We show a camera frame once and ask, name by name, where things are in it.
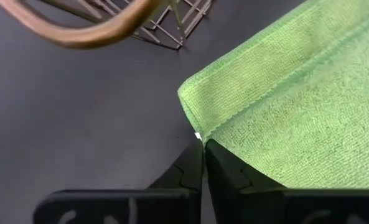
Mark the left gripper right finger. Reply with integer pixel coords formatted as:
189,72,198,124
204,138,369,224

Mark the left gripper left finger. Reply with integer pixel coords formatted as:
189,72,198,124
33,139,204,224

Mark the green microfiber towel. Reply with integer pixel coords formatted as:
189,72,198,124
177,0,369,190

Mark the copper wire basket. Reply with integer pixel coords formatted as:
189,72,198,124
0,0,213,51

